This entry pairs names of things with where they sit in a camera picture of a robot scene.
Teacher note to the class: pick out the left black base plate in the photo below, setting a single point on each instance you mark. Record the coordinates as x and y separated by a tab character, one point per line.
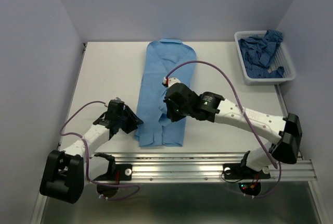
117	172

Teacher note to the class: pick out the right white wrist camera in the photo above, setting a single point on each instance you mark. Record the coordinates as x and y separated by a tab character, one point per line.
168	82

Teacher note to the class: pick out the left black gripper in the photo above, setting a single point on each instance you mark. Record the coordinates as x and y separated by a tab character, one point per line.
133	120

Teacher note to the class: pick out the white plastic basket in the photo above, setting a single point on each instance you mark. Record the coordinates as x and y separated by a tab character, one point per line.
282	59

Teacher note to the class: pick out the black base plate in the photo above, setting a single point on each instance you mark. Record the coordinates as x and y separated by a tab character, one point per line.
236	171
117	172

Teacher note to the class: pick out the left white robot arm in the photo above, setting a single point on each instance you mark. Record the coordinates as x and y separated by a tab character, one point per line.
67	171

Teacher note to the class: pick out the light blue long sleeve shirt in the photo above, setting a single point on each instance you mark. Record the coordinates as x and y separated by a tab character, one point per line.
161	57

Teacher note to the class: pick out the aluminium mounting rail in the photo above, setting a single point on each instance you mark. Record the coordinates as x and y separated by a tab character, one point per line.
201	167

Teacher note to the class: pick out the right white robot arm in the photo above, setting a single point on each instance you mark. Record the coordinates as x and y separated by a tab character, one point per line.
283	134

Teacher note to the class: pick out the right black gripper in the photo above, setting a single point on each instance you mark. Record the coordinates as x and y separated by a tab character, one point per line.
174	116

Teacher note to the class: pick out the dark blue patterned shirt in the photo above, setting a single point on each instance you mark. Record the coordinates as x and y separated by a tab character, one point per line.
258	53

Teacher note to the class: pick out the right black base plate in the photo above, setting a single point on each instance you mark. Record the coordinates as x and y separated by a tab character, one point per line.
236	171

